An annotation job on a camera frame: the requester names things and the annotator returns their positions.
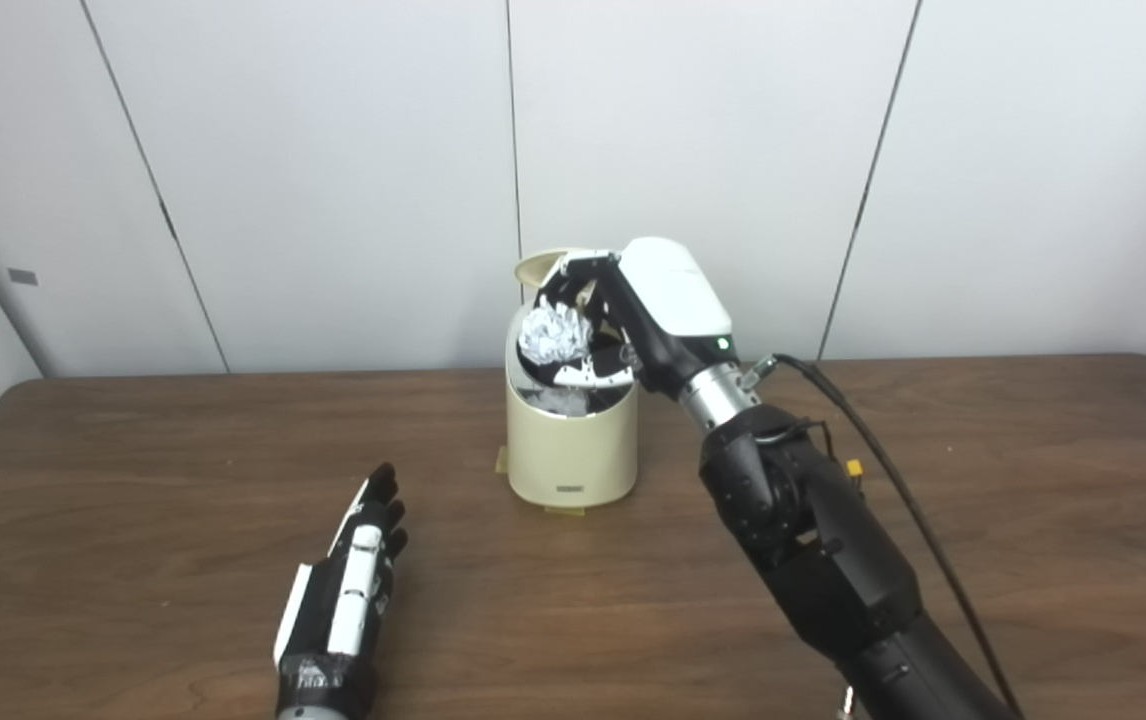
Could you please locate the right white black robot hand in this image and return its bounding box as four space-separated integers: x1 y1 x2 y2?
536 237 738 398

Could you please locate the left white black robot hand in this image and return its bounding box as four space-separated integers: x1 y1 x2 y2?
273 462 410 717

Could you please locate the white paper ball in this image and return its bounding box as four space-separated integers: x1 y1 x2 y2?
518 297 595 367

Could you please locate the round cream bin lid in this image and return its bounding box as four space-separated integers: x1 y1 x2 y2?
516 248 586 293

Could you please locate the cream-colored trash bin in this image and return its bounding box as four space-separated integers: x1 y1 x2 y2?
505 250 640 506

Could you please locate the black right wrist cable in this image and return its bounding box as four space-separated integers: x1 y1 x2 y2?
741 352 1026 717

